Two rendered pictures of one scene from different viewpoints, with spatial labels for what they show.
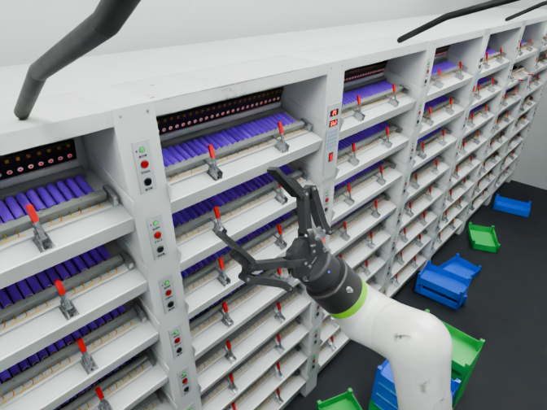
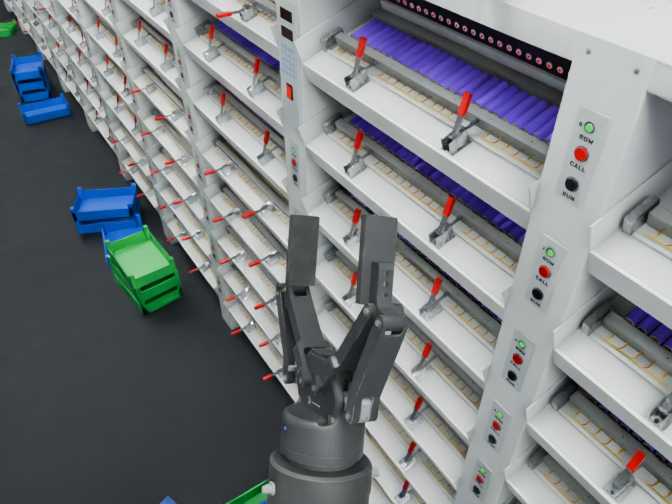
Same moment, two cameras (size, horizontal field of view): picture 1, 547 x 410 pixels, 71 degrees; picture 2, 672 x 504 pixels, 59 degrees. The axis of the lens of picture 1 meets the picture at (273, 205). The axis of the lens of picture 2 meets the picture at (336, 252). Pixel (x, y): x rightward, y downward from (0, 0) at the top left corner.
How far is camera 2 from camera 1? 0.72 m
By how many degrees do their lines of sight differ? 79
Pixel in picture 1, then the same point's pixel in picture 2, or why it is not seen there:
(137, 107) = (621, 53)
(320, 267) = (297, 412)
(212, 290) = (586, 462)
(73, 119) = (530, 14)
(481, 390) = not seen: outside the picture
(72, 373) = (420, 299)
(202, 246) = (607, 382)
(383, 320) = not seen: outside the picture
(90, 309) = (446, 257)
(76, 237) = (472, 168)
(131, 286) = (490, 291)
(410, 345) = not seen: outside the picture
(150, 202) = (560, 218)
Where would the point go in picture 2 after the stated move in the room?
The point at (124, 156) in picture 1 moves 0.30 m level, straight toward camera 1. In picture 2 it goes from (562, 116) to (312, 139)
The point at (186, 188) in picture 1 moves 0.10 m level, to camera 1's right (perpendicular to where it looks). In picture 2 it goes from (646, 269) to (662, 330)
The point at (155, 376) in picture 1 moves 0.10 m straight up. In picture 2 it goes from (467, 422) to (475, 392)
